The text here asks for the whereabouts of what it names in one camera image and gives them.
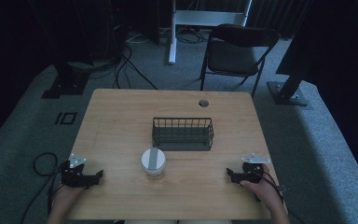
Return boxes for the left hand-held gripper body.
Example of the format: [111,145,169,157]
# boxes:
[60,153,90,189]

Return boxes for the person's right hand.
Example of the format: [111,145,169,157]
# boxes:
[240,163,282,203]

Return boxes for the white metal desk frame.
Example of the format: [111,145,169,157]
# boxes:
[167,0,254,65]

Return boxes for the black floor cables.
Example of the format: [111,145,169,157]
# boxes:
[111,43,159,91]

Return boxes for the dark curtain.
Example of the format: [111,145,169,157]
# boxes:
[247,0,313,39]

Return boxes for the black wire basket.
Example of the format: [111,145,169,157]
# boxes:
[151,117,215,152]

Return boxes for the person's left hand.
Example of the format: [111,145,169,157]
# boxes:
[54,185,88,204]

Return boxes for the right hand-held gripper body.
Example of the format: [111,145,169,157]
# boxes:
[240,152,272,185]

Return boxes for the black folding chair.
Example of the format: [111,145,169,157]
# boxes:
[199,23,280,98]

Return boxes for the black stand with base plate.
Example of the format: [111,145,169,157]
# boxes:
[40,59,91,100]
[266,69,310,107]

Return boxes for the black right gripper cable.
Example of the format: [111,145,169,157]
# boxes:
[254,169,289,204]

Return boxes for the clear jar with white lid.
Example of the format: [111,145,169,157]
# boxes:
[141,147,167,179]

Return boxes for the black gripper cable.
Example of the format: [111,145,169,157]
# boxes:
[20,151,63,224]
[254,169,289,204]

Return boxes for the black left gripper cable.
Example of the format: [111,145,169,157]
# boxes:
[20,151,63,224]

